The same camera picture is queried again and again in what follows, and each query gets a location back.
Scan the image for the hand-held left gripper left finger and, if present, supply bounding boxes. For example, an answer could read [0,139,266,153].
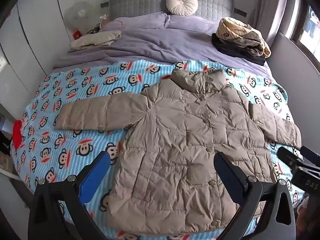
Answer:
[28,151,111,240]

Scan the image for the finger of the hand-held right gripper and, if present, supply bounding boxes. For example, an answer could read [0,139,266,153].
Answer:
[300,145,320,167]
[277,146,304,171]

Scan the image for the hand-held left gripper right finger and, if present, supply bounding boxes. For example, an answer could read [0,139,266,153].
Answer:
[214,151,295,240]

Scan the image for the beige puffer jacket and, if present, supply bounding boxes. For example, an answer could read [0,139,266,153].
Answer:
[55,67,302,233]

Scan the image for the black folded clothes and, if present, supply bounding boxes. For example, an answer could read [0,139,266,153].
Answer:
[211,33,266,66]

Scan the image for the blue monkey print blanket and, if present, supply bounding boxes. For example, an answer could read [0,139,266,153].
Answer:
[10,59,307,240]

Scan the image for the red cloth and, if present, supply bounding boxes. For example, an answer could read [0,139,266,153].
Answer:
[12,120,25,150]

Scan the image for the cream folded jacket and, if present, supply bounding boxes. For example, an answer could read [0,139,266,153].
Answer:
[69,30,122,51]

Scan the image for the beige striped garment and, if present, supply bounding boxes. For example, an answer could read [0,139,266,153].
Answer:
[216,17,272,58]

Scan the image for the purple duvet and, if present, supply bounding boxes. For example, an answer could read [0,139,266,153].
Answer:
[52,17,272,73]

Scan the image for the grey curtain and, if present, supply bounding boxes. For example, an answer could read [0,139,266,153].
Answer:
[255,0,292,44]

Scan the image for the white wardrobe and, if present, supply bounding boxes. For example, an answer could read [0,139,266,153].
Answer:
[0,0,77,108]

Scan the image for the white standing fan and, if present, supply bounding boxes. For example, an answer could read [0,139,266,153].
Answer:
[64,1,95,34]

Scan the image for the purple pillow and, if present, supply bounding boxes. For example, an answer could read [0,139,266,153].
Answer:
[166,15,222,30]
[110,12,171,30]

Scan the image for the grey quilted headboard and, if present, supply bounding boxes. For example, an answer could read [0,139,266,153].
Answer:
[109,0,235,22]

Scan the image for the round cream cushion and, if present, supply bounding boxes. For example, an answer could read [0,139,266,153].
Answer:
[166,0,199,15]

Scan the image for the orange cable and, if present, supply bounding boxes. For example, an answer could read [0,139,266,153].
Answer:
[100,19,123,32]

